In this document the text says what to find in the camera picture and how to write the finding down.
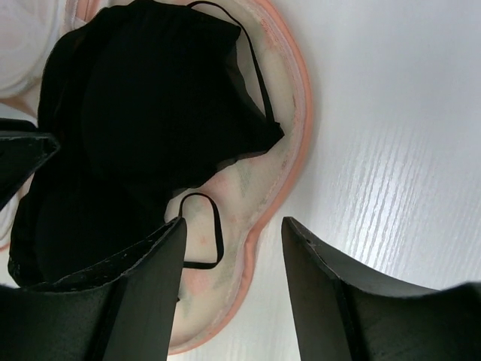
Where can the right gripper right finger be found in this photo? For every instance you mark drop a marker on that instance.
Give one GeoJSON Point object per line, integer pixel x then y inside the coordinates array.
{"type": "Point", "coordinates": [345, 310]}

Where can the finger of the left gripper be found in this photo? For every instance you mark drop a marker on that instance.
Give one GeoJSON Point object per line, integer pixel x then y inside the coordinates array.
{"type": "Point", "coordinates": [24, 149]}

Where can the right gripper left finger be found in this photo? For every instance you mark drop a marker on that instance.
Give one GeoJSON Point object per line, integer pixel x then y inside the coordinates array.
{"type": "Point", "coordinates": [121, 308]}

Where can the black bra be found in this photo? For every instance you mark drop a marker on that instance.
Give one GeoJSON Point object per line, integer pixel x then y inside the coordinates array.
{"type": "Point", "coordinates": [146, 101]}

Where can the peach floral mesh laundry bag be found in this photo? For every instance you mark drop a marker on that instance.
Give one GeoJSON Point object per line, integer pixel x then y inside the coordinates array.
{"type": "Point", "coordinates": [224, 216]}

